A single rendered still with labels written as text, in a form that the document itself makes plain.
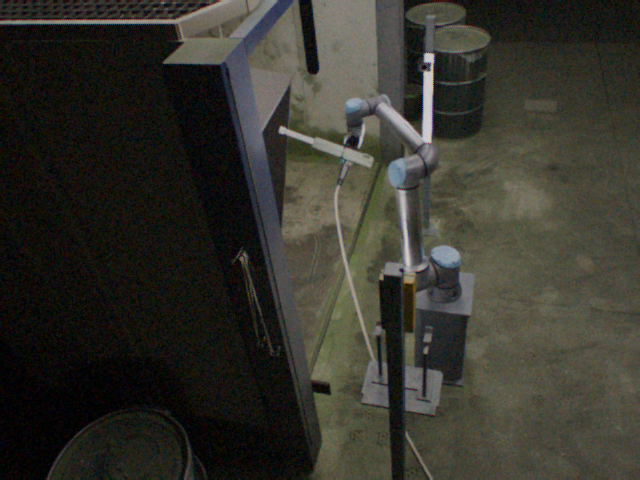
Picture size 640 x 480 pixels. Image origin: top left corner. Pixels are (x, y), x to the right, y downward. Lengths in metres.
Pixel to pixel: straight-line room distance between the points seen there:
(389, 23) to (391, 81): 0.47
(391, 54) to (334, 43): 0.46
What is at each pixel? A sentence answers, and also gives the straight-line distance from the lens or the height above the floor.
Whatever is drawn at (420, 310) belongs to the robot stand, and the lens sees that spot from 3.03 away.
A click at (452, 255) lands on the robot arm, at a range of 2.93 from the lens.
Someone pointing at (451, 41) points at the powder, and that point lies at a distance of 5.34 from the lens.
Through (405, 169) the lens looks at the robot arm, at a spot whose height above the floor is 1.47.
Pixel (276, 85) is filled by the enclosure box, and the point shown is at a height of 1.64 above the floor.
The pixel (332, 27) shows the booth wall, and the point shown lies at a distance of 4.67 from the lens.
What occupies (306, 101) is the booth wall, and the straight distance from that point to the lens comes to 5.01.
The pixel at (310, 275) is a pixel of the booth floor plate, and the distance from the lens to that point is 4.09.
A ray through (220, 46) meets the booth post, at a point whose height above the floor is 2.29.
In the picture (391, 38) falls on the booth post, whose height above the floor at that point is 1.18.
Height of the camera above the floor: 2.90
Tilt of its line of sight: 41 degrees down
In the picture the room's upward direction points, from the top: 8 degrees counter-clockwise
